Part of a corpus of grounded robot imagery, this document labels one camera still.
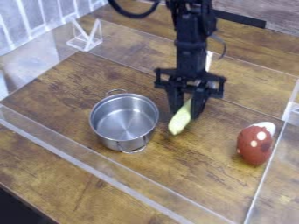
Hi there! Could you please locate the green handled metal spoon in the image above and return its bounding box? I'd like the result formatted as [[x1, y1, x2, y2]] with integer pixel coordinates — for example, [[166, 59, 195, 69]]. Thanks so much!
[[168, 98, 192, 136]]

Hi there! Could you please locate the stainless steel pot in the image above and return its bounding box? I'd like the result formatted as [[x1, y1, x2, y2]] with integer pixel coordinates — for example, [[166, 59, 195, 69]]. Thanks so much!
[[88, 88, 158, 154]]

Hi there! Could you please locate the black bar on table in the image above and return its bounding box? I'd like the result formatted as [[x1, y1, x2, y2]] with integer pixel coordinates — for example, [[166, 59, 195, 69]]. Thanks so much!
[[215, 10, 267, 29]]

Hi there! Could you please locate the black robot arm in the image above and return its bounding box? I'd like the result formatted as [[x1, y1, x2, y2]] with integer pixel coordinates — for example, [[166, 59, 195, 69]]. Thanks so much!
[[153, 0, 227, 119]]

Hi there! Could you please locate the clear acrylic right barrier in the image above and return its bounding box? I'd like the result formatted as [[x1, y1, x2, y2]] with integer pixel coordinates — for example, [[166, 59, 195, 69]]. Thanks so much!
[[243, 80, 299, 224]]

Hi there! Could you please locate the clear acrylic front barrier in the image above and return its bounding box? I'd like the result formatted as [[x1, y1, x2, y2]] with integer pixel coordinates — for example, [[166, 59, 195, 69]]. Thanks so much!
[[0, 104, 236, 224]]

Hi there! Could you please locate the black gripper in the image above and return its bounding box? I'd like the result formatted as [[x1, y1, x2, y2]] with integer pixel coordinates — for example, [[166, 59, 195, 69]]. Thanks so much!
[[153, 68, 227, 119]]

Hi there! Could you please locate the red spotted mushroom toy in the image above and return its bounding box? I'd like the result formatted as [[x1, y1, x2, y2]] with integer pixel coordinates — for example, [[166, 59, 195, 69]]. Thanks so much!
[[236, 122, 276, 165]]

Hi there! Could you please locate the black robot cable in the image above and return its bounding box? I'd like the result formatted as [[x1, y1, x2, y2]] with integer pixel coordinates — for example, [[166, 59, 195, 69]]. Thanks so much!
[[106, 0, 161, 19]]

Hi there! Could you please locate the clear acrylic barrier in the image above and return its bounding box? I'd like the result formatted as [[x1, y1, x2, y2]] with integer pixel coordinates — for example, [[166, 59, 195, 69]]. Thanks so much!
[[243, 80, 299, 224], [0, 104, 236, 224]]

